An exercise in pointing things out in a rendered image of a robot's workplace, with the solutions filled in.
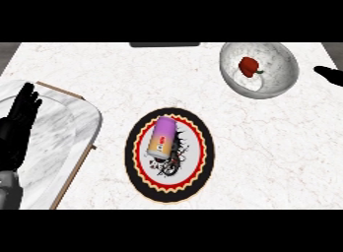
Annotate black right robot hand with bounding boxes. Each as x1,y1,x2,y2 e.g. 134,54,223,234
312,65,343,146

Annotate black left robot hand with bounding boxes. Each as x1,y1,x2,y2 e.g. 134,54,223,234
0,82,44,178

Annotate white marble bowl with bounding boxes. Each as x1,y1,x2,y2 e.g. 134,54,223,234
217,41,300,100

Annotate black red patterned plate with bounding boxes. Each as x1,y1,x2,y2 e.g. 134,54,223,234
124,106,216,205

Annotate white marble tray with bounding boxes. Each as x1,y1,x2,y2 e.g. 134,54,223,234
0,79,105,211

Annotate purple orange can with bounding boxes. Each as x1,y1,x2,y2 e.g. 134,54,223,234
145,115,179,161

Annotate dark grey flat object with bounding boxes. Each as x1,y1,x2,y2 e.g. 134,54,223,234
128,41,202,49

